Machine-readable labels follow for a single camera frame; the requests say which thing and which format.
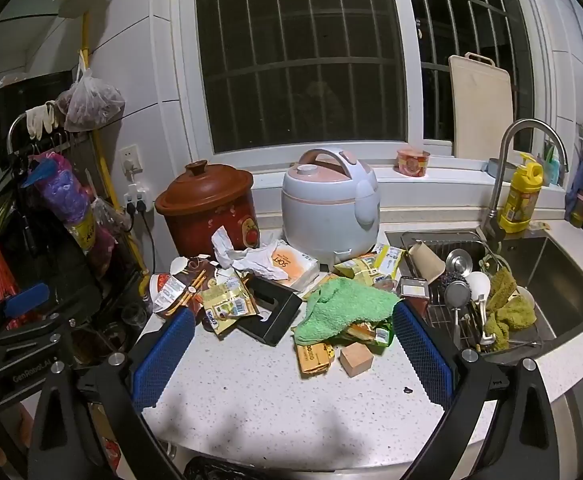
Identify olive green cloth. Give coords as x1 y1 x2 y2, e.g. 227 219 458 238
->
480 269 537 347

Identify crumpled white paper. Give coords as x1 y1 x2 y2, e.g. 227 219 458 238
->
211 226 287 281

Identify metal strainer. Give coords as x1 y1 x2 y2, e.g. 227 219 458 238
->
444 280 469 351

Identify green towel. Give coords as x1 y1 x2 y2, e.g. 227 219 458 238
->
291 277 405 346

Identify wooden block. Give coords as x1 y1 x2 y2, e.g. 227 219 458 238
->
340 342 375 377

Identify white spoon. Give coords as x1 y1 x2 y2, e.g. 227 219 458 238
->
465 271 492 346

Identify black tissue box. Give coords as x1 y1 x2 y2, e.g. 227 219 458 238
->
236 277 303 347

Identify black wire rack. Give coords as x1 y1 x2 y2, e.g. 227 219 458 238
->
0 110 149 366

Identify instant noodle cup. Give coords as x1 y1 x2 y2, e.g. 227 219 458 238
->
396 147 431 178

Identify red plastic bag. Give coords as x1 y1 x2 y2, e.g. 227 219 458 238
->
0 227 23 313

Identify white red wrapper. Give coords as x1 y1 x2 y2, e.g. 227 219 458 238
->
150 274 188 314

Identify beige cutting board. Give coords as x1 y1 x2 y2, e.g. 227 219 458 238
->
449 52 515 161

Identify steel faucet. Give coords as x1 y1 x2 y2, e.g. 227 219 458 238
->
481 119 569 241

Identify steel sink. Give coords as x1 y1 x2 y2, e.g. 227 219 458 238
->
385 229 583 357

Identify orange green wrapper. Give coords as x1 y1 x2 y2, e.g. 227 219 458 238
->
346 322 395 349

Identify brown biscuit stick wrapper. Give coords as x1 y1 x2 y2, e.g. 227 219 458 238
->
171 265 218 313

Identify orange white tissue pack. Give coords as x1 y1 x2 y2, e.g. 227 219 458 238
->
266 240 321 292

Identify white pink rice cooker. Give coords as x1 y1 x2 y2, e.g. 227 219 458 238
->
281 147 379 266

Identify metal bowl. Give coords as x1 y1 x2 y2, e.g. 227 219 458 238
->
488 157 518 179

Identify yellow gas pipe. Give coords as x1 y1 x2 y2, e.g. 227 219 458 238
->
78 10 143 281

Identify metal dish rack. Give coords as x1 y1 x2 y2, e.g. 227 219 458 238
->
401 232 543 357

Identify purple plastic bag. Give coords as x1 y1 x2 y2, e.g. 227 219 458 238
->
31 152 118 273

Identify white broken eggshell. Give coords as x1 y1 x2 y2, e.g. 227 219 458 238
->
171 255 212 275

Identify yellow green snack wrapper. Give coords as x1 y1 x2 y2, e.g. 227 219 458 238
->
332 245 405 287

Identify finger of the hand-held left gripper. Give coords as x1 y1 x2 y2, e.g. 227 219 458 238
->
0 282 72 346

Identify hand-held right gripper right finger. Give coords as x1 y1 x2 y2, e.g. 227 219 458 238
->
393 301 563 480

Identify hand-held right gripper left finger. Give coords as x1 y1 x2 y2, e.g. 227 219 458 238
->
27 306 197 480

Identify yellow flat packet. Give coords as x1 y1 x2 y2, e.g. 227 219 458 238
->
295 342 339 378

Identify clear glass cup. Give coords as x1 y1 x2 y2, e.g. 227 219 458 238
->
120 302 148 335

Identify brown paper cup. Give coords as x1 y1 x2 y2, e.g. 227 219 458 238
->
408 240 446 281

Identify hanging clear plastic bag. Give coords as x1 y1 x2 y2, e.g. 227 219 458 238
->
56 55 126 133

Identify yellow bottle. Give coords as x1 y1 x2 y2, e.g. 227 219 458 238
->
500 152 543 233

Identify small clear box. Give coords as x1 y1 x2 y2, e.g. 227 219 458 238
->
399 276 431 301

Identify black microwave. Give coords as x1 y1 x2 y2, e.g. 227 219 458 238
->
0 72 75 147

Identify black power cable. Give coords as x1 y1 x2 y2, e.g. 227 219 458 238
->
140 210 158 277

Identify white gloves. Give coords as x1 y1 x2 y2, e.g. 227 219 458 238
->
25 102 60 141

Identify metal ladle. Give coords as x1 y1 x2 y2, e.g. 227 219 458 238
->
445 249 473 281

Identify brown clay slow cooker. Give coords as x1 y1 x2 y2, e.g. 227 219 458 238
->
154 160 259 261

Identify white wall socket with plugs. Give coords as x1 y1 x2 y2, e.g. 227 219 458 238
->
124 183 152 213

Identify barred window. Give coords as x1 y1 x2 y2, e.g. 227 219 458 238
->
178 0 537 161

